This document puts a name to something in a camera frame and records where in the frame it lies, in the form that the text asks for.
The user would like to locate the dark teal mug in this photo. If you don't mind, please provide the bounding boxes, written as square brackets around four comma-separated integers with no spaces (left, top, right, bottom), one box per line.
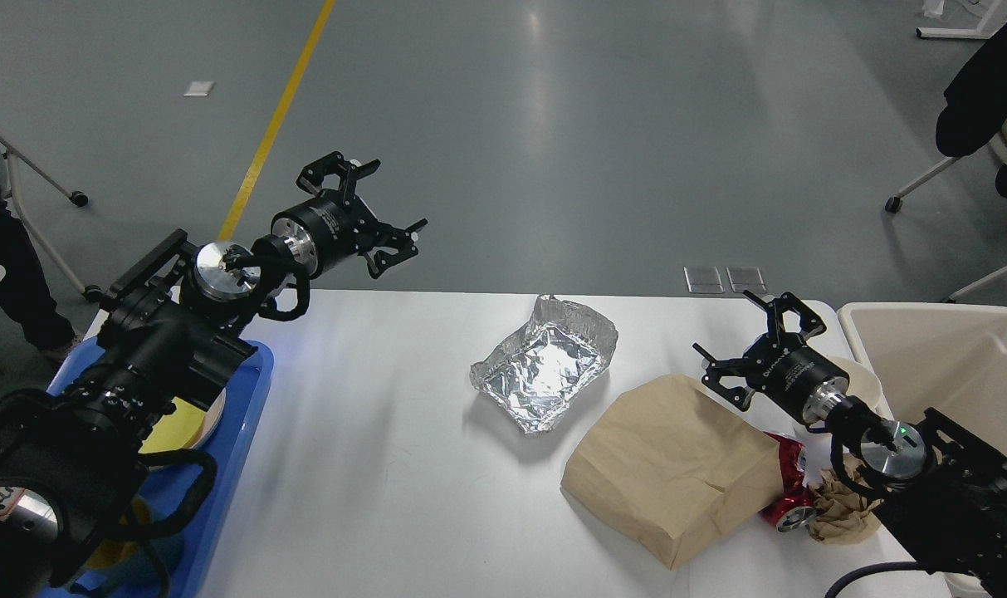
[71,497,185,595]

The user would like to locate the white rolling stand left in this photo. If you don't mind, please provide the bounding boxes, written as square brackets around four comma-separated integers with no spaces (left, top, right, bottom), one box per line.
[0,131,102,304]

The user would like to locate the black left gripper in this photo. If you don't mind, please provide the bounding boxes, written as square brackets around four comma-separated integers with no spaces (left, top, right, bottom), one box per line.
[271,151,428,279]

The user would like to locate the white paper cup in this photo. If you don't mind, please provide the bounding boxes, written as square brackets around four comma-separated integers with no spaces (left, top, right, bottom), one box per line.
[830,356,885,415]

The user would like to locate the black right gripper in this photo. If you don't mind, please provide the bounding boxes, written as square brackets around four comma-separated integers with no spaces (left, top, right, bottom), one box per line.
[692,290,850,426]

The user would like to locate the pink plate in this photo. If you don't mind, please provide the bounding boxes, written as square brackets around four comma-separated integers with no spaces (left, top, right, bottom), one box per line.
[188,390,227,449]

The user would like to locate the beige plastic bin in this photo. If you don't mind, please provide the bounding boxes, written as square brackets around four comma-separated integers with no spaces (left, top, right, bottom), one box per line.
[838,302,1007,457]

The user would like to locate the brown paper bag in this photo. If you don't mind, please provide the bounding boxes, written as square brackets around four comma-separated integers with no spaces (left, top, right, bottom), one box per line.
[561,375,783,569]

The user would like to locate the blue plastic tray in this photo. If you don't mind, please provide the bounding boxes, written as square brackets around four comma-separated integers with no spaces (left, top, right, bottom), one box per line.
[46,338,274,597]

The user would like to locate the white rolling chair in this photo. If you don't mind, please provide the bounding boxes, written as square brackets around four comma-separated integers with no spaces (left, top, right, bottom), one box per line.
[884,112,1007,303]

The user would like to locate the person at left edge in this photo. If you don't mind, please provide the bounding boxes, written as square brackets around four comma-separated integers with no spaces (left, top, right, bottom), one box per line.
[0,152,81,365]

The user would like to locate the floor outlet cover plates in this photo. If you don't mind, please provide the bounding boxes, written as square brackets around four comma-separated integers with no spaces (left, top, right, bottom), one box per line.
[682,266,766,295]

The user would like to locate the person in black clothing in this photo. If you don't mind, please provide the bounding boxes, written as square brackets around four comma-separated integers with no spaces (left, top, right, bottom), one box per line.
[936,23,1007,158]

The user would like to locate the crumpled brown paper napkin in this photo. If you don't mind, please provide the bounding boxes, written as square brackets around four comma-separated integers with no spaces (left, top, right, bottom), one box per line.
[808,468,882,546]

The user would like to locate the crushed red soda can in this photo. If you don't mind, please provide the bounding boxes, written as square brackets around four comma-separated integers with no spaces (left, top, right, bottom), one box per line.
[759,432,818,533]

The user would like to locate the white paper scrap on floor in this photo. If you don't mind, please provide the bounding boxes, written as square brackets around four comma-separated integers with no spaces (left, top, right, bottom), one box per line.
[182,81,215,98]

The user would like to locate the crumpled aluminium foil tray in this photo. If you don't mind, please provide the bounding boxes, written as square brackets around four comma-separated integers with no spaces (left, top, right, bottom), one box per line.
[468,295,619,436]

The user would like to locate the white table frame background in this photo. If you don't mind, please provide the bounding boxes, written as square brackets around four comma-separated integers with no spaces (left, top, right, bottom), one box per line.
[914,1,1007,41]

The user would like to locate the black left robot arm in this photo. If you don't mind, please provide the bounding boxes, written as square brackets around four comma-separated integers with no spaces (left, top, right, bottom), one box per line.
[0,152,428,597]

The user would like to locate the yellow plastic plate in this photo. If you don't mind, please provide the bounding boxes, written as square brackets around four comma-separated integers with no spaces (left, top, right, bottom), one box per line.
[139,397,207,454]

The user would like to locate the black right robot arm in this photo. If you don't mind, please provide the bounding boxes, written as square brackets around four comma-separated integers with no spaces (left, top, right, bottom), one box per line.
[700,292,1007,597]

